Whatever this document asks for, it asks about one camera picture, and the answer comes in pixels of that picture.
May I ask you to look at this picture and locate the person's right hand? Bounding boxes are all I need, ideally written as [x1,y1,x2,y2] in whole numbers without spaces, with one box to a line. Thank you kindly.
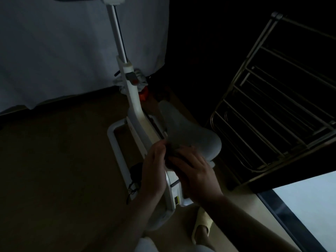
[168,147,225,208]

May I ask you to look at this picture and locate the person's left hand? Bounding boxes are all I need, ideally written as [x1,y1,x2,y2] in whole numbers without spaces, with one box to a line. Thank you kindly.
[136,140,168,207]

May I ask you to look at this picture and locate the grey cleaning cloth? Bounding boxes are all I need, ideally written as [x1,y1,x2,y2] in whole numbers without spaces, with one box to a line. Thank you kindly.
[164,143,196,171]

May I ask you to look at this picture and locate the grey bike saddle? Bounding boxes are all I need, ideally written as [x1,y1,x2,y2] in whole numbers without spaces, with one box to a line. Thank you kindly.
[159,99,222,162]

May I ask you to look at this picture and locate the white exercise bike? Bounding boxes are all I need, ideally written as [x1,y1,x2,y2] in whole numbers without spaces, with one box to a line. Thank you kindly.
[101,0,222,231]

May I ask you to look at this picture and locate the person's left forearm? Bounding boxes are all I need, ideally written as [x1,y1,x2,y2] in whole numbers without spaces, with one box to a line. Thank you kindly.
[85,196,163,252]

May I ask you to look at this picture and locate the person's right forearm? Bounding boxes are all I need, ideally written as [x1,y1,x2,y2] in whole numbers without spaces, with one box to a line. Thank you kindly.
[202,192,300,252]

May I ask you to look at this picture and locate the person's right leg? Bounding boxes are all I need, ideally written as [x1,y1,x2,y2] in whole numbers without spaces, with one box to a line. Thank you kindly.
[195,225,214,247]

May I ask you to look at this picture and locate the person's white shorts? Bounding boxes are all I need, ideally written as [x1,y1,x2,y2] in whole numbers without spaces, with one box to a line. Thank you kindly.
[134,235,216,252]

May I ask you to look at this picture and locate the pale yellow slipper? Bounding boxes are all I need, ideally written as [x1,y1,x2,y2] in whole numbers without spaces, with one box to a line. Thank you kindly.
[191,207,214,244]

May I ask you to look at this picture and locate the dark stone door threshold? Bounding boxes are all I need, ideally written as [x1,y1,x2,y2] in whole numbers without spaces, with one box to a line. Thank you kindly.
[257,189,329,252]

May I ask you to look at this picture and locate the metal drying rack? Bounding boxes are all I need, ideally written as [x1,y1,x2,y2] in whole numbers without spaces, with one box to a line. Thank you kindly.
[210,12,336,187]

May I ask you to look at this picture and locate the white hanging sheet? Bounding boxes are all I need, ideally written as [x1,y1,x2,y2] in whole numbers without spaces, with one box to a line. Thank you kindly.
[0,0,170,114]

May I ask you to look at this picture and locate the dark wooden door frame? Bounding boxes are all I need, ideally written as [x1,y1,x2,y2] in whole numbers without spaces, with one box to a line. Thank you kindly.
[231,144,336,193]

